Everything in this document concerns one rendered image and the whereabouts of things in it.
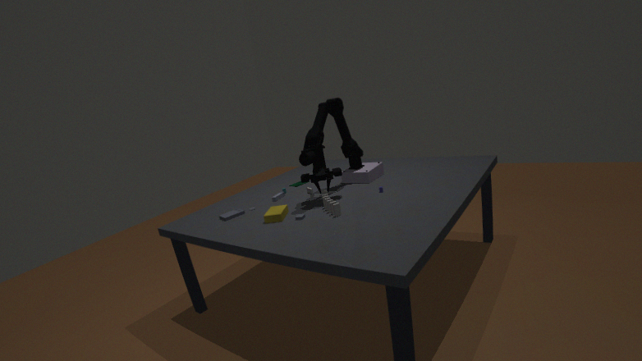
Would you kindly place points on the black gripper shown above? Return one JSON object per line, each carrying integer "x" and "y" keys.
{"x": 334, "y": 172}

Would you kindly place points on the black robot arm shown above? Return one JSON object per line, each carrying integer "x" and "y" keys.
{"x": 313, "y": 148}

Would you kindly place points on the olive yellow block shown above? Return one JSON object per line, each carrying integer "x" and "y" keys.
{"x": 276, "y": 214}

